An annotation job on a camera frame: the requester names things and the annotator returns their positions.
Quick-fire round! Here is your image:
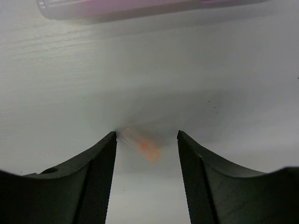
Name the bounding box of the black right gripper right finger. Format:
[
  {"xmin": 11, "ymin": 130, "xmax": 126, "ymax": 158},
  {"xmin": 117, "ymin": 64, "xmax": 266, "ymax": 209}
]
[{"xmin": 177, "ymin": 131, "xmax": 299, "ymax": 224}]

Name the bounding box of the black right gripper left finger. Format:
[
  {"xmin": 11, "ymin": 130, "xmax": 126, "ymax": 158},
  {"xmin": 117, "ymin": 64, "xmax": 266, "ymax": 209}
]
[{"xmin": 0, "ymin": 132, "xmax": 117, "ymax": 224}]

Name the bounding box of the orange transparent pen cap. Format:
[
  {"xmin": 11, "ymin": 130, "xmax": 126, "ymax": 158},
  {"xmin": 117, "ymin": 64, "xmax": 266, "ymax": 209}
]
[{"xmin": 120, "ymin": 127, "xmax": 161, "ymax": 163}]

